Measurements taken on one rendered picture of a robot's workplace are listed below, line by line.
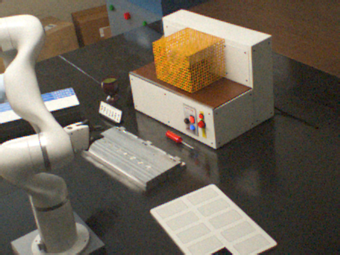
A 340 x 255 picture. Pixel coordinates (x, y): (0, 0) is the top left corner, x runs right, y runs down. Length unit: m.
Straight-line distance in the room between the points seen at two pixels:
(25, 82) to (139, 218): 0.65
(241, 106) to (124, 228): 0.73
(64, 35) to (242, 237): 3.93
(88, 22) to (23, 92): 3.90
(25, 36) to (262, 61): 1.03
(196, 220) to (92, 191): 0.46
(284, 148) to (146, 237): 0.72
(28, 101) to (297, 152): 1.11
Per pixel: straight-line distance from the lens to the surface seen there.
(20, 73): 2.03
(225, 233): 2.18
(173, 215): 2.28
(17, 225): 2.43
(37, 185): 2.04
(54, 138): 1.98
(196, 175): 2.48
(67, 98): 2.98
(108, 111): 2.93
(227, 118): 2.59
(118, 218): 2.33
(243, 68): 2.64
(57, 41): 5.78
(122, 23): 4.91
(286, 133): 2.69
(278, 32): 3.64
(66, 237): 2.16
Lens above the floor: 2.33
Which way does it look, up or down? 31 degrees down
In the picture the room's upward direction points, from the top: 8 degrees counter-clockwise
